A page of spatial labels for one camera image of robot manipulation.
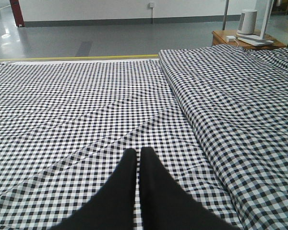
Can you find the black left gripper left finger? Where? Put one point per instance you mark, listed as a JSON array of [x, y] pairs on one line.
[[111, 208]]

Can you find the wooden nightstand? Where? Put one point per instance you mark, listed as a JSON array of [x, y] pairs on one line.
[[220, 37]]

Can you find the white charger adapter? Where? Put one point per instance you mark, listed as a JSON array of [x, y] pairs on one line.
[[230, 38]]

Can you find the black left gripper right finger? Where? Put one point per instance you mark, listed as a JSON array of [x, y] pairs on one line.
[[165, 205]]

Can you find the checkered bed sheet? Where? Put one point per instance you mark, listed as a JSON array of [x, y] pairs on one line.
[[64, 128]]

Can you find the checkered folded quilt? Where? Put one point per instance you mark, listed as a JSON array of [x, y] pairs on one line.
[[236, 101]]

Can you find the white wall socket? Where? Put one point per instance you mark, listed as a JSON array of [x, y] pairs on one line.
[[151, 5]]

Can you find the metal pole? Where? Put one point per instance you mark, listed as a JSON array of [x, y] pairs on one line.
[[225, 14]]

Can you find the red cabinet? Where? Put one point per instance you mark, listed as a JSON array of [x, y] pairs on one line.
[[16, 9]]

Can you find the white cylindrical heater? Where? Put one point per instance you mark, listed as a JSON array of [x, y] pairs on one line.
[[247, 22]]

